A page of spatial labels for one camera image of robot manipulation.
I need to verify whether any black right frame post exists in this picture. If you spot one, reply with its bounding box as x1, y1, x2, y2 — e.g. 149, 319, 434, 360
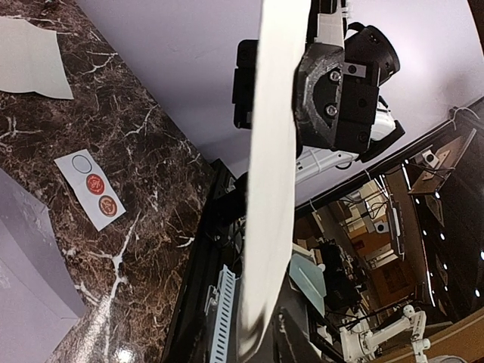
295, 104, 483, 219

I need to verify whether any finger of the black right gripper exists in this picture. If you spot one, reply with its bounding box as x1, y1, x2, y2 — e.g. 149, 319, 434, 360
293, 42, 344, 149

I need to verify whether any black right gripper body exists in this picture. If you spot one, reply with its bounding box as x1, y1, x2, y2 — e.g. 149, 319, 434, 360
231, 39, 380, 154

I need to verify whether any black front rail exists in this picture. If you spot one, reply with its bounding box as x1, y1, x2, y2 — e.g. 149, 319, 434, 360
161, 160, 247, 362

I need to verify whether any white folded paper sheet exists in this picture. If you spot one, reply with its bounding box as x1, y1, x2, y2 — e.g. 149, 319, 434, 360
1, 17, 73, 100

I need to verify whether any white slotted cable duct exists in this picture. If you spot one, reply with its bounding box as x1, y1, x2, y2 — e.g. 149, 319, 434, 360
204, 265, 237, 363

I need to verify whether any grey envelope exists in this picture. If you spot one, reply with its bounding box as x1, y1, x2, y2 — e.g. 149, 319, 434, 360
1, 172, 86, 362

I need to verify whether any beige lined letter paper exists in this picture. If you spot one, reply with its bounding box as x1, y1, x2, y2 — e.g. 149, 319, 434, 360
236, 1, 311, 362

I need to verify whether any teal envelope in background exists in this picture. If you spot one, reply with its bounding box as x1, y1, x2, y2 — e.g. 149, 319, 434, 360
289, 254, 327, 317

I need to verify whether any red round seal sticker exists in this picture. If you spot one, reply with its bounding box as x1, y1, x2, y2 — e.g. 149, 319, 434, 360
86, 173, 105, 195

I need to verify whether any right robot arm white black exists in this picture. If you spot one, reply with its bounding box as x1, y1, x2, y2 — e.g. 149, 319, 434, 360
293, 1, 405, 182

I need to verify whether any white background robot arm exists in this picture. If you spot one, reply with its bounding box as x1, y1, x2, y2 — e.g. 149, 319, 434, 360
340, 305, 431, 362

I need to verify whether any wax seal sticker sheet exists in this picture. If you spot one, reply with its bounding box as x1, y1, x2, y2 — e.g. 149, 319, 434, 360
54, 149, 126, 231

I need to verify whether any brown round seal sticker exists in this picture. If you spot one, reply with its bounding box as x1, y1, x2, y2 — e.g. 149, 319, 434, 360
98, 195, 118, 217

